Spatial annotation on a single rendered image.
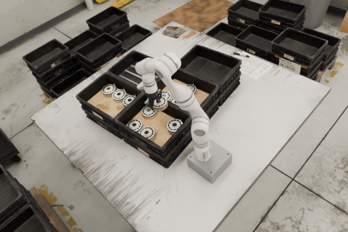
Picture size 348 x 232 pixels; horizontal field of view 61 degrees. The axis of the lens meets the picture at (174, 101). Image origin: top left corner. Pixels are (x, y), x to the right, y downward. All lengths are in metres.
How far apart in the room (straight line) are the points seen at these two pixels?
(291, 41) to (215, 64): 1.06
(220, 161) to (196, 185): 0.20
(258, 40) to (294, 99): 1.20
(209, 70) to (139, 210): 1.11
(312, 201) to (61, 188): 2.09
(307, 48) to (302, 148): 0.92
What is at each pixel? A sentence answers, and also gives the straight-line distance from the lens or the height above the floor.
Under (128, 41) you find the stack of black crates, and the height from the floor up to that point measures 0.38.
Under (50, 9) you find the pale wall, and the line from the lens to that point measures 5.06.
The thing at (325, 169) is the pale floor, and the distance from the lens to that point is 2.80.
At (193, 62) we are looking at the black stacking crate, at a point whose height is 0.83.
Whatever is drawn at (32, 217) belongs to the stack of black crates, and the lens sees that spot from 2.44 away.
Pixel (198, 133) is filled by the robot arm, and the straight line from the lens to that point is 1.54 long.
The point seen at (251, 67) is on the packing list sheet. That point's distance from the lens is 2.46.
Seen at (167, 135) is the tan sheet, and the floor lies 0.83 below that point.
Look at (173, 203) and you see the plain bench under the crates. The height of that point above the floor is 0.70.
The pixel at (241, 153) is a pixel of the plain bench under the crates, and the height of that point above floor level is 0.70.
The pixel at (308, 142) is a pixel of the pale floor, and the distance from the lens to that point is 2.92.
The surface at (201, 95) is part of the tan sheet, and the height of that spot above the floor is 0.83.
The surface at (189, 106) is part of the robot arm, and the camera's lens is 1.40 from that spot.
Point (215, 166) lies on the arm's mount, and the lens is 1.76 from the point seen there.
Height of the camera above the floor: 2.31
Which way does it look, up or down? 46 degrees down
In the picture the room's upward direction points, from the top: 11 degrees counter-clockwise
